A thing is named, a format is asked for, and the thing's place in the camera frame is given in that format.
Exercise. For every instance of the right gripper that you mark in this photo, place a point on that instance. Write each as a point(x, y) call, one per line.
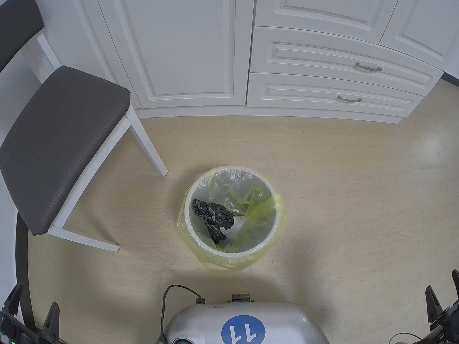
point(448, 319)

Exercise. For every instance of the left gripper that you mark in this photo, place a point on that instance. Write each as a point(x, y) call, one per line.
point(18, 330)

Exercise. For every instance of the yellow-green plastic bag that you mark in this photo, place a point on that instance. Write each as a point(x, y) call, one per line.
point(265, 210)

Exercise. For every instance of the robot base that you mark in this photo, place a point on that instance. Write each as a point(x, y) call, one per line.
point(251, 321)

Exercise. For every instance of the white trash bin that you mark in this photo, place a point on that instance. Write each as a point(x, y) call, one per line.
point(187, 215)

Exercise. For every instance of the crumpled black plastic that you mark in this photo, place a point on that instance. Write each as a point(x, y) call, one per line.
point(211, 215)

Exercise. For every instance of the white chair with grey seat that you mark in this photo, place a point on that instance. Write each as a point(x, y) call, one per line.
point(64, 138)

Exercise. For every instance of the white wardrobe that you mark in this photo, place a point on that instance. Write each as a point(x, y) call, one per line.
point(193, 30)

